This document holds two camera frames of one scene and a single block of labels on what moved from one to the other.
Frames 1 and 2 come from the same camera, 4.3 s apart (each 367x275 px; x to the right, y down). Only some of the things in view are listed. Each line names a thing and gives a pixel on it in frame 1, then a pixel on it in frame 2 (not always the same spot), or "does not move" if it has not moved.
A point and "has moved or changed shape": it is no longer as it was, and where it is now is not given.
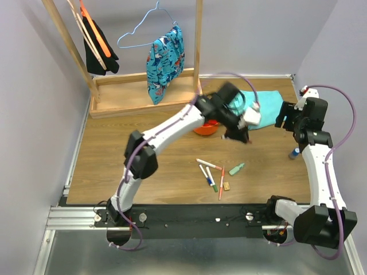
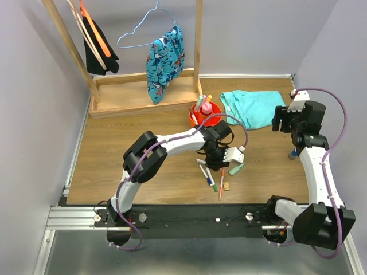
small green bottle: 235,169 does not move
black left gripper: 239,134 → 217,165
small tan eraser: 226,185 does not move
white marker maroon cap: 223,137 has moved or changed shape
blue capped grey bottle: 294,153 does not move
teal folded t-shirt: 269,102 does not move
